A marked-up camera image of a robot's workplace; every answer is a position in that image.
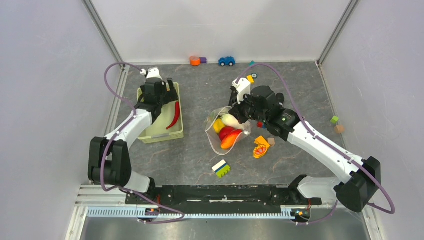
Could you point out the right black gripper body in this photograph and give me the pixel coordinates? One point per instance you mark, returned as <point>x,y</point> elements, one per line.
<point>245,110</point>

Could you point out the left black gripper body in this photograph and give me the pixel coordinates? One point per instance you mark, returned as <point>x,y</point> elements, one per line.
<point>167,96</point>

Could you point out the red toy chili pepper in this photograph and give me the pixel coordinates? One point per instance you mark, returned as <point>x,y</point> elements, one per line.
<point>177,114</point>

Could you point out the white toy radish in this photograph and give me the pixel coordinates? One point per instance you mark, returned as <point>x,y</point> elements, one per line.
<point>230,121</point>

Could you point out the clear dotted zip bag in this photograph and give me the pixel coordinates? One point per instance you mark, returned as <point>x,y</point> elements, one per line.
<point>214,138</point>

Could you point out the red toy tomato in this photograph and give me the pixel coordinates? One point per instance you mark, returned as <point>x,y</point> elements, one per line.
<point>225,131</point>

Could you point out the yellow toy fruit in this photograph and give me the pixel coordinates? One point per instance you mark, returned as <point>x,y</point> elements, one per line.
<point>218,125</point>

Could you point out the orange red toy mango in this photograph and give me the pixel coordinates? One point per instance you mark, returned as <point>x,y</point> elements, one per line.
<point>230,139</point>

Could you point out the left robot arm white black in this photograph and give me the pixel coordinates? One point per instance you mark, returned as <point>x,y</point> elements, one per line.
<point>109,159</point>

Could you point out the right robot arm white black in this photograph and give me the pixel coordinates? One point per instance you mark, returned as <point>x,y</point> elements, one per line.
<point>356,179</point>

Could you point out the red blue toy block house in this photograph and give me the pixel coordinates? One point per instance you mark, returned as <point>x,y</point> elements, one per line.
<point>260,125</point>

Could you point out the yellow toy brick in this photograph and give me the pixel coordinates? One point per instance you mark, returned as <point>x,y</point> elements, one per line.
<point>250,79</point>

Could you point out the pale green plastic basket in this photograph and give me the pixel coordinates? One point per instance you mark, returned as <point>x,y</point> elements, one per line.
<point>157,132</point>

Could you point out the small pink wooden cube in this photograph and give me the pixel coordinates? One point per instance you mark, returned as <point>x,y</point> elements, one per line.
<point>271,141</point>

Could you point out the orange yellow toy piece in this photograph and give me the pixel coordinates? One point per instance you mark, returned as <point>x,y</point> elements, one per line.
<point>261,148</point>

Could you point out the blue toy car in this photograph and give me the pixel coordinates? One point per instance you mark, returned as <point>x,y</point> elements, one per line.
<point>227,61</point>

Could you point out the purple toy block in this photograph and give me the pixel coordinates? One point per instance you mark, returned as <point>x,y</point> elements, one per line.
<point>203,60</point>

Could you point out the small green cube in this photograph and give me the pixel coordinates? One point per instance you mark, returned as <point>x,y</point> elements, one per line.
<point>334,119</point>

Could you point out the white green toy brick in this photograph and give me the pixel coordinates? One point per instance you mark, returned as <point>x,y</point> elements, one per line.
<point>221,168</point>

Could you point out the small tan wooden cube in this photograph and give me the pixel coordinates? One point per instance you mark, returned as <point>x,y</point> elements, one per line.
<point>339,129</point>

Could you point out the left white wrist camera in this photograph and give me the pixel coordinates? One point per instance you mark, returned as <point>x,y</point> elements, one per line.
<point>151,73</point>

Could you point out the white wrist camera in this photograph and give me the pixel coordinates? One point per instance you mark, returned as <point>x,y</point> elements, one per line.
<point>239,88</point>
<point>151,73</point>

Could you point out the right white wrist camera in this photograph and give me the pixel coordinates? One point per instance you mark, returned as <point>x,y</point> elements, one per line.
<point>239,88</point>

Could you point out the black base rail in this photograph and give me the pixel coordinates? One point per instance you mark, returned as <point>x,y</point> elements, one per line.
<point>229,199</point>

